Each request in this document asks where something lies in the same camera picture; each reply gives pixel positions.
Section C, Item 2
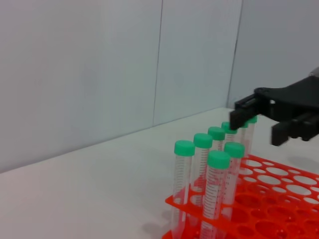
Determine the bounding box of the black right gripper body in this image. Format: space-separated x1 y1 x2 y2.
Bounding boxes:
254 74 319 122

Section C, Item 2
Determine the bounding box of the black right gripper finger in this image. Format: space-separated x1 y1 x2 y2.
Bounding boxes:
229 93 263 130
271 112 319 146

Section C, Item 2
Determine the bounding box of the clear tube with green cap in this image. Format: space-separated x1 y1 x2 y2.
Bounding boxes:
221 121 239 144
200 150 231 239
247 115 258 156
171 139 196 239
190 132 214 207
221 141 246 221
207 126 226 153

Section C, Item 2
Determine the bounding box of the orange test tube rack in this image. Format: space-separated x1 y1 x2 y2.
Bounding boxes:
161 153 319 239

